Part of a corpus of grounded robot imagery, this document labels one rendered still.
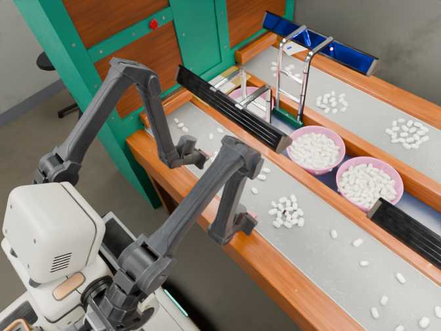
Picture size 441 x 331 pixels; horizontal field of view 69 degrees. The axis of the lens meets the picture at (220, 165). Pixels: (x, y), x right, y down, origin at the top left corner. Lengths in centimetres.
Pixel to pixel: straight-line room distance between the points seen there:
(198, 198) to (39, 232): 34
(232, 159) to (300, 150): 83
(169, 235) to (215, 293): 130
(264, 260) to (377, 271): 41
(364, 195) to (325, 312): 52
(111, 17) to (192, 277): 148
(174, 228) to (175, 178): 74
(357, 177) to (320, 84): 63
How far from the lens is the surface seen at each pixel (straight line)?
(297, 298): 124
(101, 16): 144
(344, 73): 198
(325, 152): 159
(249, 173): 87
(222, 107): 130
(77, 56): 143
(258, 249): 129
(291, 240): 133
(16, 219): 86
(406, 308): 135
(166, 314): 177
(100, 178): 266
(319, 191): 143
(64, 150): 103
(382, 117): 180
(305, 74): 152
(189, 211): 76
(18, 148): 329
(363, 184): 152
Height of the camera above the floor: 196
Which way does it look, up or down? 53 degrees down
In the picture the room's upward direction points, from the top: 10 degrees counter-clockwise
